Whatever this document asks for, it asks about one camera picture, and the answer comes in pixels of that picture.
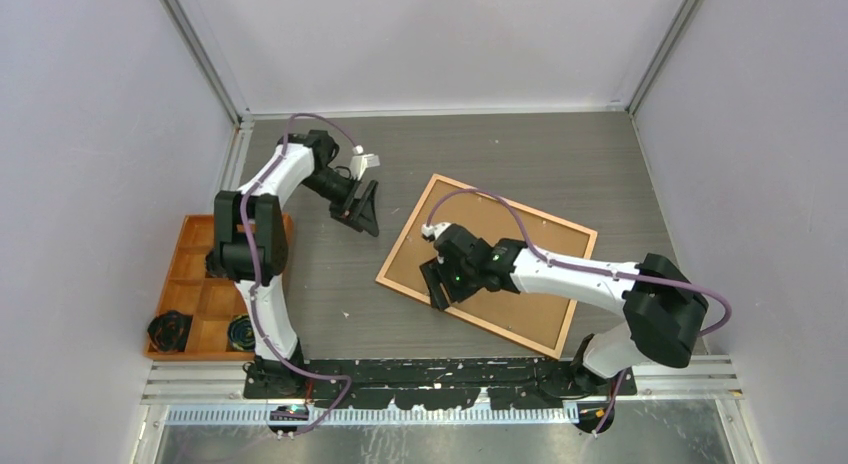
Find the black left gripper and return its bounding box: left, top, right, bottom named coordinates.
left=302, top=169, right=379, bottom=237

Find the orange wooden picture frame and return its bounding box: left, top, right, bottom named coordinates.
left=374, top=173, right=599, bottom=361

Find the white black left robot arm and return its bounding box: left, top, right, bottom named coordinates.
left=206, top=130, right=380, bottom=398

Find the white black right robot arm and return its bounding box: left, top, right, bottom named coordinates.
left=420, top=222, right=708, bottom=395

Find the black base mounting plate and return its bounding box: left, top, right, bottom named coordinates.
left=242, top=357, right=613, bottom=411

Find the dark striped tape roll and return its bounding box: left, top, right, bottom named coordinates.
left=227, top=314, right=256, bottom=352

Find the orange compartment tray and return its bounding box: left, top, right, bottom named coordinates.
left=144, top=214, right=254, bottom=362

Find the black tape roll lower left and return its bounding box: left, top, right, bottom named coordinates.
left=147, top=310, right=193, bottom=354

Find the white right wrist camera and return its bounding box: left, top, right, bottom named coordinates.
left=421, top=222, right=451, bottom=242

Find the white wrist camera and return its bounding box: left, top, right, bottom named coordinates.
left=421, top=222, right=451, bottom=242
left=348, top=145, right=380, bottom=181

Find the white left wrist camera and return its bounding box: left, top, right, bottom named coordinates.
left=348, top=145, right=380, bottom=181

